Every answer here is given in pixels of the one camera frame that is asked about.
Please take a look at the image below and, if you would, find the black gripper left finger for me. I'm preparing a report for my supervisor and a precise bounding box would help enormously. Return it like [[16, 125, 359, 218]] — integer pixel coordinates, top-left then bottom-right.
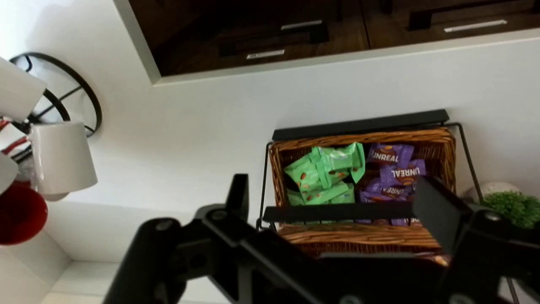
[[222, 173, 252, 223]]

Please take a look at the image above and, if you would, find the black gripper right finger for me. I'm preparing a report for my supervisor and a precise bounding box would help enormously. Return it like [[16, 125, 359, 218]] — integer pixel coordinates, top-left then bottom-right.
[[411, 176, 478, 259]]

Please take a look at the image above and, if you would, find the purple snack bar packet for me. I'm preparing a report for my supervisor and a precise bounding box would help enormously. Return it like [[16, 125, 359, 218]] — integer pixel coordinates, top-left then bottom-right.
[[365, 142, 416, 169], [377, 158, 428, 191], [357, 178, 418, 206]]

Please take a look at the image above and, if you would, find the green snack bar packet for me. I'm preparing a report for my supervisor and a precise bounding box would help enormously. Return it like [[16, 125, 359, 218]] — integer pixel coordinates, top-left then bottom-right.
[[310, 141, 367, 185], [284, 183, 357, 208], [281, 154, 340, 196]]

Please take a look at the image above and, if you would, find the dark wood counter cabinet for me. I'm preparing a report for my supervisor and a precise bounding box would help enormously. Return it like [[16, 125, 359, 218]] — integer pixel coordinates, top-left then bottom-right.
[[114, 0, 540, 87]]

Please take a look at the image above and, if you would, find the small green potted plant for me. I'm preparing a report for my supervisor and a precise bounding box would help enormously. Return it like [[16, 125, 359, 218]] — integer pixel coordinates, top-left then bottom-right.
[[463, 179, 540, 234]]

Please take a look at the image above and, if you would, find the white mug red inside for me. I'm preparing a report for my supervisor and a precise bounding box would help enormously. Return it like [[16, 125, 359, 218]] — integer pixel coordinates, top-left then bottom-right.
[[0, 181, 50, 247], [0, 56, 46, 124], [28, 120, 99, 203]]

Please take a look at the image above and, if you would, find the black wire rack frame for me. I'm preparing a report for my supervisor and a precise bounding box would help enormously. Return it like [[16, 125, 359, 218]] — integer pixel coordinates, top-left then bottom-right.
[[256, 120, 485, 234]]

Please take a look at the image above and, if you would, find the silver drawer handle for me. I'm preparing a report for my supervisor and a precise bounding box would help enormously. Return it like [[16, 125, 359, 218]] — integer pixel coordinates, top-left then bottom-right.
[[441, 19, 509, 36], [244, 48, 288, 63]]

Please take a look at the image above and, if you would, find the black wire mug tree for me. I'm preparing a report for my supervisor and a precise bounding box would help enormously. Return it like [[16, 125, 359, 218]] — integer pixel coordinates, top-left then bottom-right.
[[8, 51, 104, 141]]

